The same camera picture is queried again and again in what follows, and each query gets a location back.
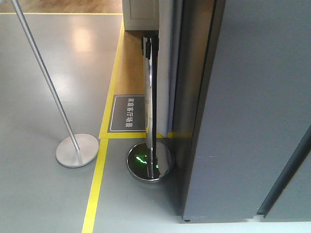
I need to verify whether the white fridge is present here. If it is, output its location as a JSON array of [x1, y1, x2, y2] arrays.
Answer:
[[169, 0, 311, 223]]

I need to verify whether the white cabinet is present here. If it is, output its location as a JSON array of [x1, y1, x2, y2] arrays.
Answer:
[[122, 0, 159, 31]]

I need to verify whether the chrome stanchion post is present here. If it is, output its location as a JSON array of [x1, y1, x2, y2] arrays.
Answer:
[[126, 31, 174, 183]]

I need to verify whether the silver sign stand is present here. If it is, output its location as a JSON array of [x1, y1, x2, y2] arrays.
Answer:
[[11, 0, 100, 168]]

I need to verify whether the dark floor label sign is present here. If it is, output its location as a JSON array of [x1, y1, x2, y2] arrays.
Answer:
[[108, 95, 145, 133]]

